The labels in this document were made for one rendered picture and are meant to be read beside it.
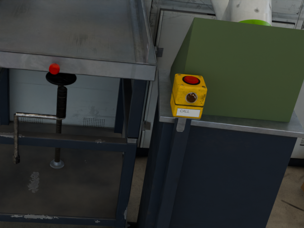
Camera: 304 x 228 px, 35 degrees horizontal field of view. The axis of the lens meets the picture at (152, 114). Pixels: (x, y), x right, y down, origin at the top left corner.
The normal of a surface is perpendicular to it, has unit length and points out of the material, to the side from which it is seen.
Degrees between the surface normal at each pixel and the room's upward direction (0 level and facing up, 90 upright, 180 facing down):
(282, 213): 0
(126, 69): 90
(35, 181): 0
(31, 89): 90
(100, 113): 90
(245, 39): 90
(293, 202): 0
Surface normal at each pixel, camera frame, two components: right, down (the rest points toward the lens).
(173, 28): 0.07, 0.52
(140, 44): 0.14, -0.85
